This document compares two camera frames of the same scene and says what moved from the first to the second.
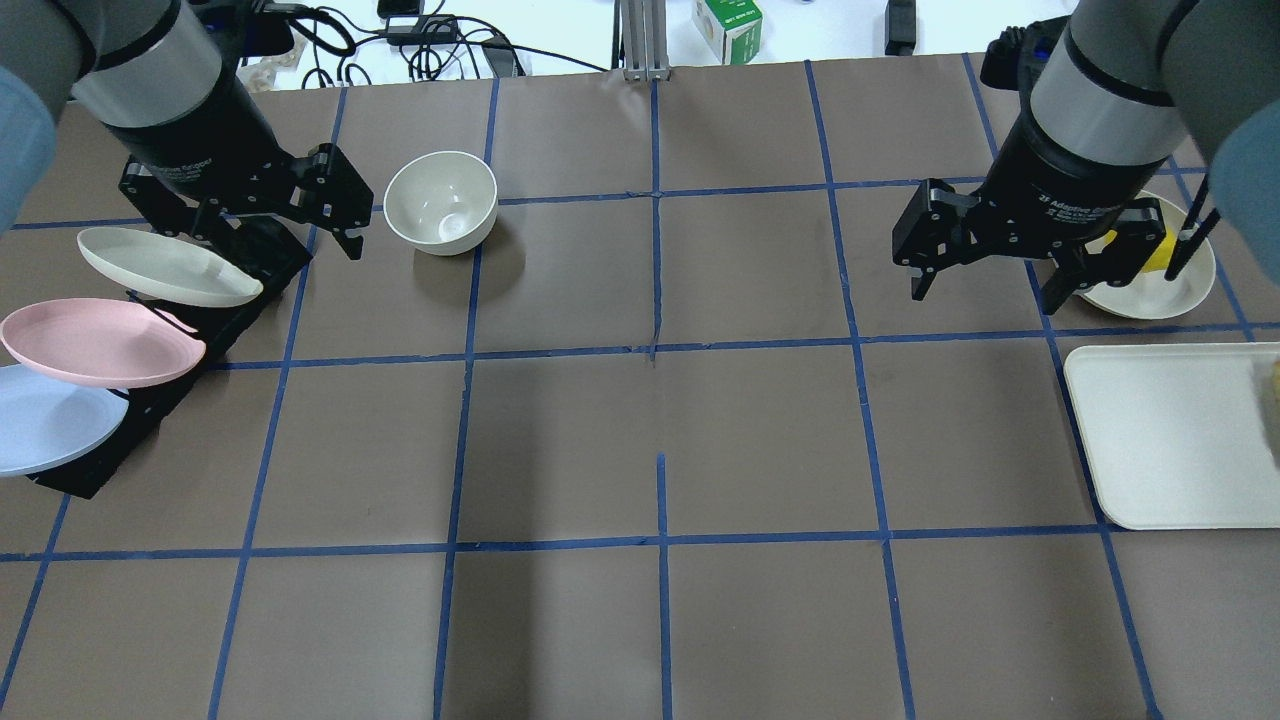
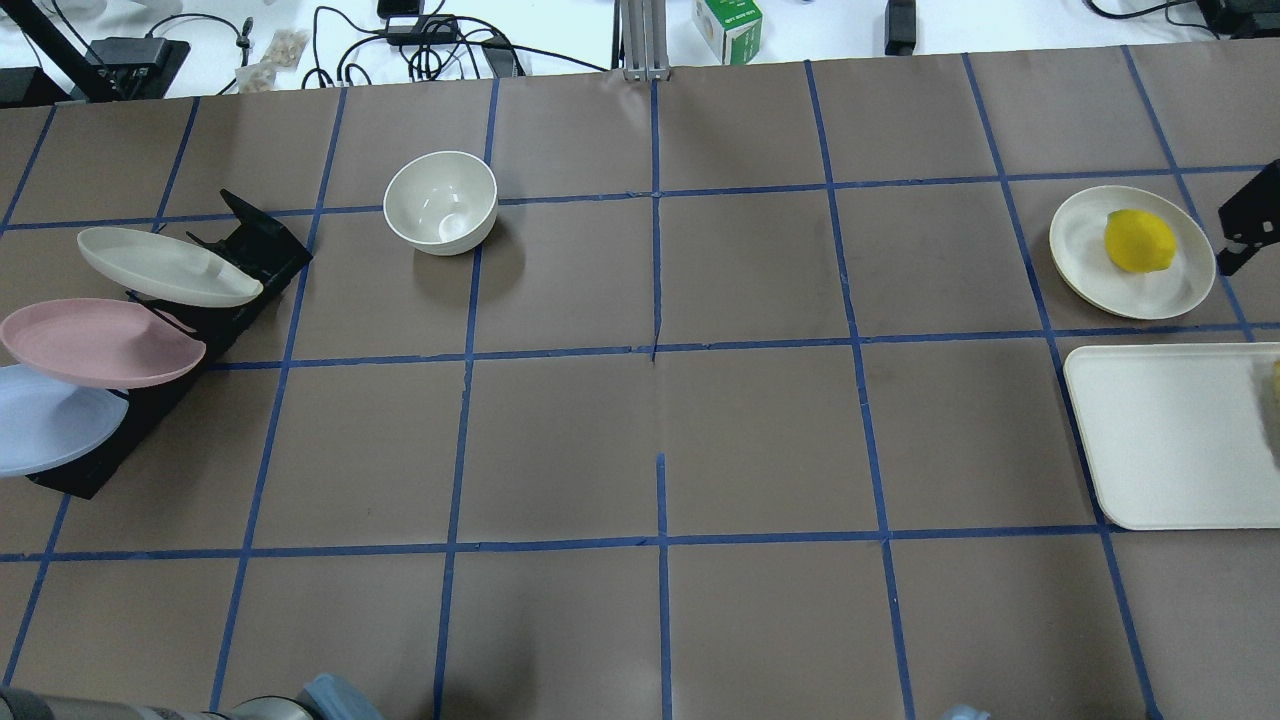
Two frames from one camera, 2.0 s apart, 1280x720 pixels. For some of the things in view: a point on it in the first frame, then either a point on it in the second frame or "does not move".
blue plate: [46, 421] does not move
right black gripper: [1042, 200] → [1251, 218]
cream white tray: [1173, 433] does not move
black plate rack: [276, 261] does not move
